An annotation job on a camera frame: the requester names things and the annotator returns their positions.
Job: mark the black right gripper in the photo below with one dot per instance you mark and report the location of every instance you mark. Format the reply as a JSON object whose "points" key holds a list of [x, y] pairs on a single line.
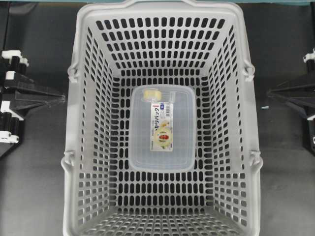
{"points": [[300, 97]]}

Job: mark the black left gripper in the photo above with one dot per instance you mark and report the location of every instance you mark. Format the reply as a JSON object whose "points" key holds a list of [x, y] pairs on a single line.
{"points": [[26, 96]]}

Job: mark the grey plastic shopping basket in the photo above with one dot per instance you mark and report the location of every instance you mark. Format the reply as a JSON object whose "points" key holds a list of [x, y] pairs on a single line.
{"points": [[121, 46]]}

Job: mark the cellophane tape in clear dispenser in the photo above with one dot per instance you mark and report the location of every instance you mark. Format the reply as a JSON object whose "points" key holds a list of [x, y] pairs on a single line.
{"points": [[154, 95]]}

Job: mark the clear plastic food container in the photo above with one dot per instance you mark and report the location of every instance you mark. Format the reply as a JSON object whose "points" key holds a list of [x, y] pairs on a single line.
{"points": [[162, 136]]}

